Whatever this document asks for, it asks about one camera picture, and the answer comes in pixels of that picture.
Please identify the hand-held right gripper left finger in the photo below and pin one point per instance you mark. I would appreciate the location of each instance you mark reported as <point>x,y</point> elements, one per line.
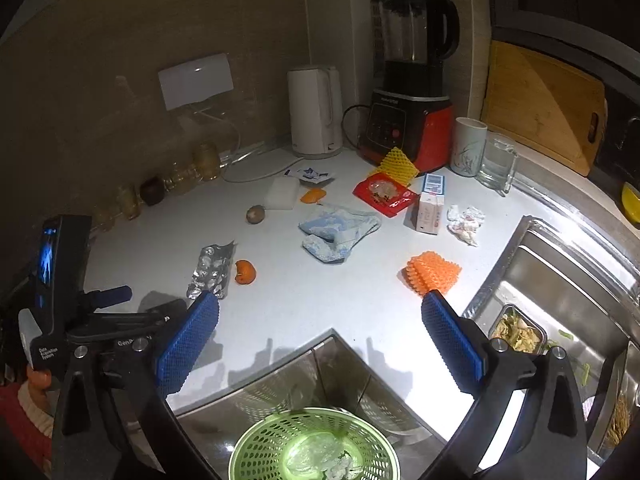
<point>187,345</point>

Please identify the wooden cutting board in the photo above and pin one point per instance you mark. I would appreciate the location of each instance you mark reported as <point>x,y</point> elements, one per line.
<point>542,105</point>

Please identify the orange peel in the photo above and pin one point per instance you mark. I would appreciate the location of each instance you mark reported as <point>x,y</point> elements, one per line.
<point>245,271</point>
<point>314,195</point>

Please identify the silver foil wrapper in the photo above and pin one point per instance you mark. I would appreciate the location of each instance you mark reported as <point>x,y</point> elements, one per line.
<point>212,270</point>

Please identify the orange foam fruit net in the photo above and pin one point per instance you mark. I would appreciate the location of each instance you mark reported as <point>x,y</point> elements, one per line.
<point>432,272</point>

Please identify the blue and white plastic bag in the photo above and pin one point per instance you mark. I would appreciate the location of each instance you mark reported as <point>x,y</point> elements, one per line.
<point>340,230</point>

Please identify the dark glass jar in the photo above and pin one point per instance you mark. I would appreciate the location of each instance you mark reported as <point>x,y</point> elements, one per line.
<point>152,190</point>

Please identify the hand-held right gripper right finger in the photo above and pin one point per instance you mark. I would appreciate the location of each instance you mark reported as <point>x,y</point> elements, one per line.
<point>452,345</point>

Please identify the person's left hand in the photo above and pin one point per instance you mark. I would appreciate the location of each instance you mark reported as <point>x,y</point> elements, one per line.
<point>39,379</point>

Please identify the black and red blender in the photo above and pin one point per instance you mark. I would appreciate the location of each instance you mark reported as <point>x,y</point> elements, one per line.
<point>411,75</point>

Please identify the white wall socket box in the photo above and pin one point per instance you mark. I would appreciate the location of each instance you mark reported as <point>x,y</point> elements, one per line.
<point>196,80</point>

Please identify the yellow bowl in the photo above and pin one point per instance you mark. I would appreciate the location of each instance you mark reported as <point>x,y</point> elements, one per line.
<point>631,202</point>

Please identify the brown kiwi fruit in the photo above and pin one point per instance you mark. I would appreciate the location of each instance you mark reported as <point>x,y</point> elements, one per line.
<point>255,214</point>

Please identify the crumpled white tissue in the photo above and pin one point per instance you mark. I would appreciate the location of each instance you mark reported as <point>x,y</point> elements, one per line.
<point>465,222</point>

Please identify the metal tray with food scraps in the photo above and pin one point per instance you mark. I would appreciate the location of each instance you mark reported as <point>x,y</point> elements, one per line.
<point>517,332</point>

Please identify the white sponge block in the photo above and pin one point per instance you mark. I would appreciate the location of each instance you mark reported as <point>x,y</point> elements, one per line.
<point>282,192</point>

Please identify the yellow foam fruit net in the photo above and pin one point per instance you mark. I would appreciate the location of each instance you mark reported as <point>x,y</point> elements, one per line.
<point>398,164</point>

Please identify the blue and white sachet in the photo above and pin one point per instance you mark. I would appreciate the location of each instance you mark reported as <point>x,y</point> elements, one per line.
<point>315,175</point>

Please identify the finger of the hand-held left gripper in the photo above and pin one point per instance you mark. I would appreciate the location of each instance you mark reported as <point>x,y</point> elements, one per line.
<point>110,296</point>
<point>167,311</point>

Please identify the person's left forearm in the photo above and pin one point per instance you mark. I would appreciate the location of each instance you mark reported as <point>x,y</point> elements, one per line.
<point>27,425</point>

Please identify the small white drink carton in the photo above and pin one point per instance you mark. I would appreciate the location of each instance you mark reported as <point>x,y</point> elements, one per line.
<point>430,205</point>

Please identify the stainless steel sink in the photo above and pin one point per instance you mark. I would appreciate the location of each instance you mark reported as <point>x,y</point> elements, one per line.
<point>560,290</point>

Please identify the green plastic basket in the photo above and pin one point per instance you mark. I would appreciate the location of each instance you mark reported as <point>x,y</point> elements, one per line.
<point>312,442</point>

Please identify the white printed cup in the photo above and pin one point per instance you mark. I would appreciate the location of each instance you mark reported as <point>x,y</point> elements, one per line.
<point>467,146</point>

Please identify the yellowish glass jar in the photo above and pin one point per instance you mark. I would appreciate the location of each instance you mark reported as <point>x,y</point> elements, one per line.
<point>181,177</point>
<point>207,161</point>
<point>127,201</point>

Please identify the grey cabinet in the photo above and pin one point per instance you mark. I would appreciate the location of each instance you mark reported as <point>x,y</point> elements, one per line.
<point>325,370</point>

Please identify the red snack wrapper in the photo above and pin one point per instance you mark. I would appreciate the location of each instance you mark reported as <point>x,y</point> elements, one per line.
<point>385,192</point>

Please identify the white electric kettle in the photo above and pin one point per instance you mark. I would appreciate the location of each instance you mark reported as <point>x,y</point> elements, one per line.
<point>315,112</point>

